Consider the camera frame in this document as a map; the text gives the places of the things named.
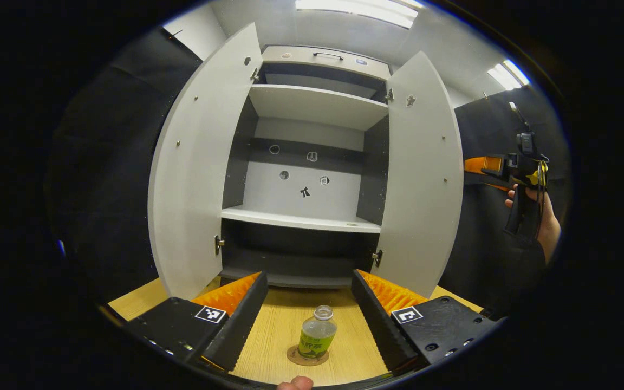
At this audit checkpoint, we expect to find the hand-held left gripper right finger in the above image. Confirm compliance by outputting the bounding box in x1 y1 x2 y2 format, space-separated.
351 269 499 377

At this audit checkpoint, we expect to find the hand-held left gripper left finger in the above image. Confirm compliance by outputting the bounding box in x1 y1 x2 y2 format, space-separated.
125 271 269 373

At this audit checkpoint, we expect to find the grey cabinet door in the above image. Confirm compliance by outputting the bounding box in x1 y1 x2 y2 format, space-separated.
148 23 264 300
369 51 464 298

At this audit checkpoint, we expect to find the green label plastic bottle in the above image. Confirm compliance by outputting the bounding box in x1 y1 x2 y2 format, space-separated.
297 305 338 360

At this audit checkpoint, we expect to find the round wooden coaster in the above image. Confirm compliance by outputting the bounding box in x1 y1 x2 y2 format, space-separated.
287 345 330 367

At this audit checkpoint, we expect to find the grey cabinet drawer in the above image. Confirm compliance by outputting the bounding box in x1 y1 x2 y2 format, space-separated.
262 45 391 81

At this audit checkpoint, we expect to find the small ceiling light panel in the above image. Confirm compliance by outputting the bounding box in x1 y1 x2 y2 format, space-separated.
487 58 530 92

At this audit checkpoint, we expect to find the black backdrop cloth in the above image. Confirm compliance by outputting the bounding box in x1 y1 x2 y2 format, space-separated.
44 27 573 320

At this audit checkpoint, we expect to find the large ceiling light panel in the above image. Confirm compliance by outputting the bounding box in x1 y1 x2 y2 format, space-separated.
296 0 424 29

